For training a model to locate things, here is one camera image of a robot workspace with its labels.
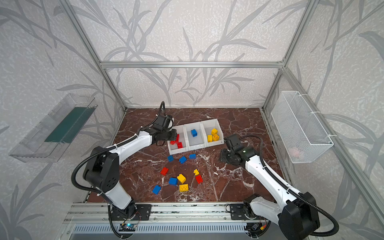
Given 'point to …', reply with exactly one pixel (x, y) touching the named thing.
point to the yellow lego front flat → (183, 188)
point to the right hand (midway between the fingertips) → (223, 152)
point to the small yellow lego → (196, 172)
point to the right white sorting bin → (207, 126)
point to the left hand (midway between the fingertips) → (178, 130)
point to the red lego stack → (173, 142)
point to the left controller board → (127, 227)
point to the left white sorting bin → (182, 131)
